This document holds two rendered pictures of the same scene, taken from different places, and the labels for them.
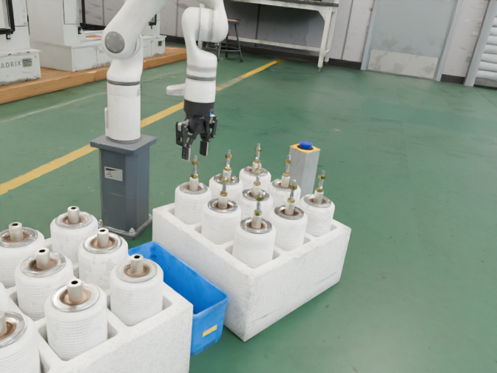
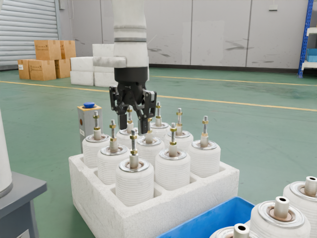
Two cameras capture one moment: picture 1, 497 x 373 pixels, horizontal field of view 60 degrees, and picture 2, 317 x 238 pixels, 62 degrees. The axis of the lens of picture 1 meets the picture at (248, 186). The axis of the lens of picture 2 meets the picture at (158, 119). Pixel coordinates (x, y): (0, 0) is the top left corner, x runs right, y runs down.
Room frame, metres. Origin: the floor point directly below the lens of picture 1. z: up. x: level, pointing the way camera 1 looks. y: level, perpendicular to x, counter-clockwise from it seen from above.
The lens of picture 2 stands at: (0.86, 0.71, 0.54)
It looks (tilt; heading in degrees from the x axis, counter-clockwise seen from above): 16 degrees down; 282
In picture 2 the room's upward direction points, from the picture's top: straight up
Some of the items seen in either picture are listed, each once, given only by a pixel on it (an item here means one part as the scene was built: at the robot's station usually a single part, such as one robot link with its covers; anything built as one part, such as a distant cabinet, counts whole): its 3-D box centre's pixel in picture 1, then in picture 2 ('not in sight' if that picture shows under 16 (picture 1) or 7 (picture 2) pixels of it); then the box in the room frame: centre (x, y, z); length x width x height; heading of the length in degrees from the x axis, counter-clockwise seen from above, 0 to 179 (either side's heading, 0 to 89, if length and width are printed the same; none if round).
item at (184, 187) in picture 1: (193, 188); (134, 165); (1.04, 0.14, 0.25); 0.08 x 0.08 x 0.01
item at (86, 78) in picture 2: not in sight; (90, 76); (2.57, -2.77, 0.09); 0.39 x 0.39 x 0.18; 77
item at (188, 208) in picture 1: (191, 218); (135, 198); (1.04, 0.14, 0.16); 0.10 x 0.10 x 0.18
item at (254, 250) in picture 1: (251, 258); (202, 173); (0.87, -0.03, 0.16); 0.10 x 0.10 x 0.18
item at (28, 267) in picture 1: (44, 264); not in sight; (0.64, 0.35, 0.25); 0.08 x 0.08 x 0.01
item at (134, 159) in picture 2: (194, 183); (134, 160); (1.04, 0.14, 0.26); 0.02 x 0.02 x 0.03
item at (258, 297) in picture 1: (249, 246); (149, 188); (1.04, -0.02, 0.09); 0.39 x 0.39 x 0.18; 47
